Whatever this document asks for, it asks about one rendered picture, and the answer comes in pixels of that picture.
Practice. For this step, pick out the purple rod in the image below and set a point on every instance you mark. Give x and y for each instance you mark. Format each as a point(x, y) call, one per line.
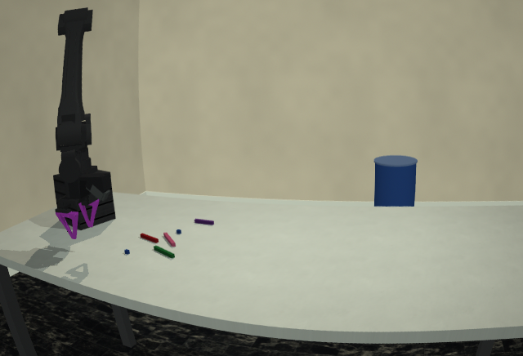
point(206, 222)

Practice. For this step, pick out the green rod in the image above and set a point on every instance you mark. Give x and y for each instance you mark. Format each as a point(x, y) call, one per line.
point(163, 251)

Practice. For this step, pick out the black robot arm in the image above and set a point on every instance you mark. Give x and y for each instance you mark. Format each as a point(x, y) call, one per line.
point(73, 24)

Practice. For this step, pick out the pink rod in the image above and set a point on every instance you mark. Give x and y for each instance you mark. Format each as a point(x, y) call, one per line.
point(169, 239)

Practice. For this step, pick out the dark red rod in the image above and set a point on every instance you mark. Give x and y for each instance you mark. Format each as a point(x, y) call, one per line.
point(152, 239)

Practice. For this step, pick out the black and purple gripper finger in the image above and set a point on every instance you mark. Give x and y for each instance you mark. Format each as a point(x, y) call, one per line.
point(84, 212)
point(73, 215)

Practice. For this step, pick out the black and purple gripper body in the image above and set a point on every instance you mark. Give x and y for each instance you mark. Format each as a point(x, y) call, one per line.
point(63, 205)

